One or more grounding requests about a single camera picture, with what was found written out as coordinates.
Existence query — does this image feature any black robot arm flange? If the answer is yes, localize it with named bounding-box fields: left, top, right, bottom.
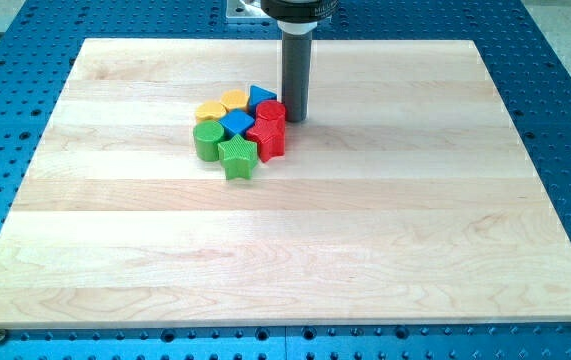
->
left=260, top=0, right=339, bottom=24

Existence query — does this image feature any red star block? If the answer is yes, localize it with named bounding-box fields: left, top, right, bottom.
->
left=246, top=119, right=285, bottom=163

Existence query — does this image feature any green star block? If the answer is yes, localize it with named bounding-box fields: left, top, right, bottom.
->
left=218, top=135, right=258, bottom=180

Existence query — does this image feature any red cylinder block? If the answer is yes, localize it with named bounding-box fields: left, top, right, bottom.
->
left=255, top=100, right=287, bottom=132

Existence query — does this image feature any blue cube block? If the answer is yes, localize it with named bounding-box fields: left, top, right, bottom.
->
left=219, top=109, right=255, bottom=139

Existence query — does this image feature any blue triangle block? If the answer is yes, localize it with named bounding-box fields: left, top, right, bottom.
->
left=248, top=85, right=277, bottom=114

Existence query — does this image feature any green cylinder block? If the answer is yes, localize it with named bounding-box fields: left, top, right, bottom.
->
left=193, top=120, right=225, bottom=162

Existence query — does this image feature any yellow hexagon block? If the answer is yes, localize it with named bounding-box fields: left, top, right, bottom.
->
left=220, top=89, right=249, bottom=112

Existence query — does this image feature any yellow half-round block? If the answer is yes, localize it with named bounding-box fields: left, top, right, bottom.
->
left=194, top=100, right=228, bottom=123

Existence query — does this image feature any light wooden board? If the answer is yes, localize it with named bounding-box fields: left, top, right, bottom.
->
left=0, top=38, right=571, bottom=329

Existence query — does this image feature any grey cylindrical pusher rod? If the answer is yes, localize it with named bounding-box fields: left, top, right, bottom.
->
left=277, top=20, right=317, bottom=123

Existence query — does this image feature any silver mounting plate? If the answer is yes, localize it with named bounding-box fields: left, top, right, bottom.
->
left=225, top=0, right=268, bottom=20

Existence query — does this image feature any left board stop screw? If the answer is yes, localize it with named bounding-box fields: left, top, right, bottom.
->
left=0, top=329, right=8, bottom=345

